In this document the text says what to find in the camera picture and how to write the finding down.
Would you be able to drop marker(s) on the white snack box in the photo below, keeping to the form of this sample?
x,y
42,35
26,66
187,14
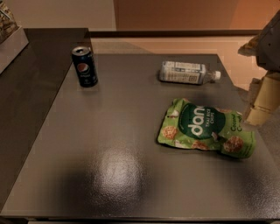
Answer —
x,y
13,39

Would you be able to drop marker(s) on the grey robot gripper body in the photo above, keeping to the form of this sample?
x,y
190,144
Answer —
x,y
270,44

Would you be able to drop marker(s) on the dark blue Pepsi can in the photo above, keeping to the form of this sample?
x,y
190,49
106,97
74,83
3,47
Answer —
x,y
84,66

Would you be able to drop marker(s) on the green rice chip bag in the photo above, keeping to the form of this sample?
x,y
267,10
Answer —
x,y
192,127

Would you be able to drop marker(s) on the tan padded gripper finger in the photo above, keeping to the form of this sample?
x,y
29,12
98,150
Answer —
x,y
263,99
249,49

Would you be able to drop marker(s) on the clear plastic water bottle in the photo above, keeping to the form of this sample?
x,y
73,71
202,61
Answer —
x,y
187,73

